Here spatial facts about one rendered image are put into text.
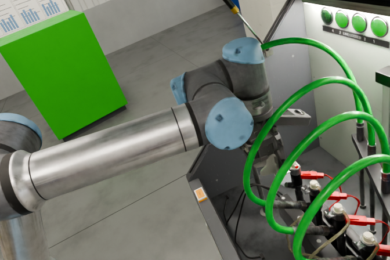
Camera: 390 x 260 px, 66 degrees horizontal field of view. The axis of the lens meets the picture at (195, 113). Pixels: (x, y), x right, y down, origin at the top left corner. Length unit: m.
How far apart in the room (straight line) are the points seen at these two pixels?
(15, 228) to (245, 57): 0.56
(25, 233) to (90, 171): 0.30
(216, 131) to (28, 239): 0.48
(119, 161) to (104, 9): 6.57
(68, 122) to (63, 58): 0.76
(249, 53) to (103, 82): 3.41
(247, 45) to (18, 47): 3.30
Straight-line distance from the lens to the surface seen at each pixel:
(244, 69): 0.59
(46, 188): 0.49
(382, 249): 0.71
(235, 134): 0.46
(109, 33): 7.05
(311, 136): 0.56
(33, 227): 0.75
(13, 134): 0.62
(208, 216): 0.99
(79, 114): 3.97
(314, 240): 0.85
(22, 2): 6.92
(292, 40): 0.73
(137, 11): 7.10
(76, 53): 3.79
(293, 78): 1.10
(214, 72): 0.58
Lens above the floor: 1.69
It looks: 30 degrees down
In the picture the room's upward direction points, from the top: 20 degrees counter-clockwise
